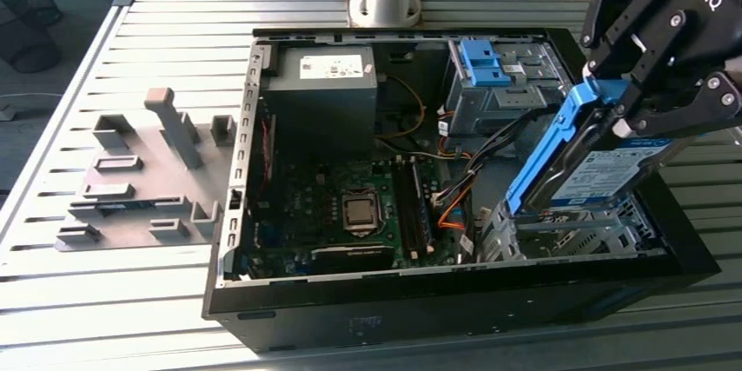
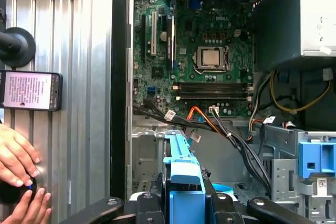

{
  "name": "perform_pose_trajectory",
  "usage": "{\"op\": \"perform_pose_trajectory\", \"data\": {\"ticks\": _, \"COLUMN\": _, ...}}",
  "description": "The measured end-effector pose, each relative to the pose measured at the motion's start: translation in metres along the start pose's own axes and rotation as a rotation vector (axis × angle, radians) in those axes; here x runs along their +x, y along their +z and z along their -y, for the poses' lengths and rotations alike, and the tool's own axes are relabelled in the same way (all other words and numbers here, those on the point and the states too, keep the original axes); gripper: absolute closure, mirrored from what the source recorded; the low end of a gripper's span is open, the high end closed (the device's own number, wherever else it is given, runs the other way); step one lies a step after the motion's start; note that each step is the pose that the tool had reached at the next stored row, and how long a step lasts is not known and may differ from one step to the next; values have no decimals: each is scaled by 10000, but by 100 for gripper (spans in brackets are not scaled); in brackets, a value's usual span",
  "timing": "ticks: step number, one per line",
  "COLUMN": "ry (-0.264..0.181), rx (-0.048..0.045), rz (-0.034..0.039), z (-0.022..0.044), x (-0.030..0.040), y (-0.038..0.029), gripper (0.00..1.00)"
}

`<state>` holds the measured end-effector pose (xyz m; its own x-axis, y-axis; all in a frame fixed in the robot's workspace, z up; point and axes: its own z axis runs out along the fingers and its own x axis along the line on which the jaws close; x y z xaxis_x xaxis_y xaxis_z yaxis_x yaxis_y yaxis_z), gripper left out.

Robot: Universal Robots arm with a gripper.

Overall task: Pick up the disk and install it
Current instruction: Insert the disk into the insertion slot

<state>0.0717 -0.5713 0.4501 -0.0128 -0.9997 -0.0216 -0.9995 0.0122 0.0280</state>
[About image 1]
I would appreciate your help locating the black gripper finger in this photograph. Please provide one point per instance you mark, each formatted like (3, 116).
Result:
(673, 101)
(608, 10)

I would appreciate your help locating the hard disk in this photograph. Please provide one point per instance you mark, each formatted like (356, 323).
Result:
(603, 171)

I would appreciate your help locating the metal disk bay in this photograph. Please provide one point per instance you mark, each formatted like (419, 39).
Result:
(584, 226)

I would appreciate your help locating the blue plastic latch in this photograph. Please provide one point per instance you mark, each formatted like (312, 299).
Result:
(480, 62)

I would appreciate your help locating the metal optical drive cage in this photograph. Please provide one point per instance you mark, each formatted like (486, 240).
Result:
(504, 101)

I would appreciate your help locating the RAM stick with white clips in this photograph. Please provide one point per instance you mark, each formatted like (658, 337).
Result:
(422, 206)

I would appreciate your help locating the black RAM slot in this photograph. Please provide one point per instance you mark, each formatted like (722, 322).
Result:
(406, 210)

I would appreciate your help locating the gray power supply unit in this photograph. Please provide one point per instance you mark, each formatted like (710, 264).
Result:
(324, 97)

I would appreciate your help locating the CPU socket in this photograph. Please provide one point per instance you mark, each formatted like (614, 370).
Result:
(359, 210)

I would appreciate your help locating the black graphics card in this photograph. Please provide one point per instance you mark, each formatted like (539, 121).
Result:
(354, 258)

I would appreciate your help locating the black PC case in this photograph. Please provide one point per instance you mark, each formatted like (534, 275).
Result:
(406, 310)

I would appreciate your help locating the green motherboard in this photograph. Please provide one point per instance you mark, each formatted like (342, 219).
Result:
(302, 214)

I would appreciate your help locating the gray parts rack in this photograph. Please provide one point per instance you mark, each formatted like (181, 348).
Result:
(161, 188)

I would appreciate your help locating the bare RAM stick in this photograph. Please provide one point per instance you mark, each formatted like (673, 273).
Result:
(124, 206)

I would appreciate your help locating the black mesh waste basket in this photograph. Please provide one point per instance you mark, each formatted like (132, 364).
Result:
(28, 6)

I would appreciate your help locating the gray floor bracket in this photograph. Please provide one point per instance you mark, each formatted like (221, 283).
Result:
(7, 112)

